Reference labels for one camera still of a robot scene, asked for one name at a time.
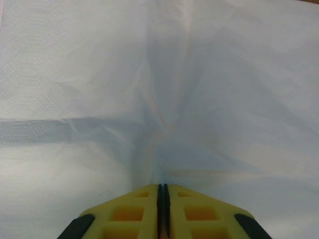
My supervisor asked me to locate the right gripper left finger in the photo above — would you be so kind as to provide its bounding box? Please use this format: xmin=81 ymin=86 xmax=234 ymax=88
xmin=57 ymin=183 xmax=164 ymax=239

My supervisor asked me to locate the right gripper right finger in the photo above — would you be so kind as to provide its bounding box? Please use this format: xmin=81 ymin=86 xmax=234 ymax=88
xmin=163 ymin=183 xmax=271 ymax=239

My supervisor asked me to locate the white paper napkin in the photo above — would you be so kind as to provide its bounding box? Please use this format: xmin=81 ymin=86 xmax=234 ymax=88
xmin=0 ymin=0 xmax=319 ymax=239

